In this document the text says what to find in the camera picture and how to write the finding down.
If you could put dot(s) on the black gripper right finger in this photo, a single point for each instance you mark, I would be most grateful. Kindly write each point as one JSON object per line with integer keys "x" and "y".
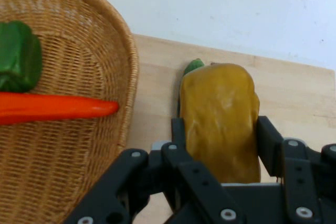
{"x": 302, "y": 171}

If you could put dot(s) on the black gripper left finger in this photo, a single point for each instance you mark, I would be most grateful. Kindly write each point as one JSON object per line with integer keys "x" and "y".
{"x": 189, "y": 176}

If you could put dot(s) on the yellow-brown toy bell pepper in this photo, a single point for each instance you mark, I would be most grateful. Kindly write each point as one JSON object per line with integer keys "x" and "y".
{"x": 218, "y": 119}

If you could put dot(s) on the wooden cutting board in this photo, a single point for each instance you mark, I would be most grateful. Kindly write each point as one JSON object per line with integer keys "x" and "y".
{"x": 288, "y": 90}

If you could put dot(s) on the orange toy carrot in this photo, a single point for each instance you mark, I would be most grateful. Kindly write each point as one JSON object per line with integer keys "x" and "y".
{"x": 52, "y": 107}

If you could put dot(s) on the green toy bell pepper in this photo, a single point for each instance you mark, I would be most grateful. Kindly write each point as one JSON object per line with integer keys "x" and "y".
{"x": 18, "y": 56}

